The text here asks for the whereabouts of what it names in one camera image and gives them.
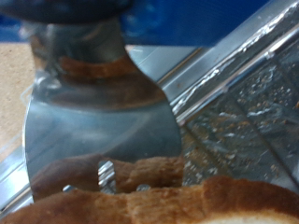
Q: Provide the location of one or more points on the black spatula with blue block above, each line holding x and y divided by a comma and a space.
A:
102, 130

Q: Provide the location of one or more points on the aluminium foil tray liner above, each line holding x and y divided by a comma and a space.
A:
249, 130

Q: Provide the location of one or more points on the white bread slice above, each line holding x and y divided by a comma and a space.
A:
187, 202

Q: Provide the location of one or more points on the silver toaster oven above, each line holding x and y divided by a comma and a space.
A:
199, 67

